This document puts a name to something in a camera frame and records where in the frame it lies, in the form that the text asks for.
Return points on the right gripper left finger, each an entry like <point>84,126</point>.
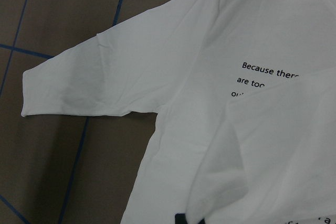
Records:
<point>180,215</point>

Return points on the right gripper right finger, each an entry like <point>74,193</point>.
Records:
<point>200,218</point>

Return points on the white long-sleeve printed shirt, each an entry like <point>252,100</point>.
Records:
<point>244,92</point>

